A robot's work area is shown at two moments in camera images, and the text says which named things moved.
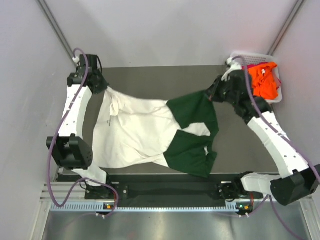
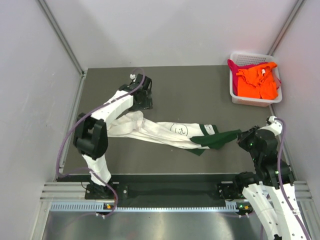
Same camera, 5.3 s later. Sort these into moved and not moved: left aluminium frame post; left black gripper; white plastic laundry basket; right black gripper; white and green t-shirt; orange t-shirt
Moved: white and green t-shirt; right black gripper; left black gripper
Not moved: left aluminium frame post; white plastic laundry basket; orange t-shirt
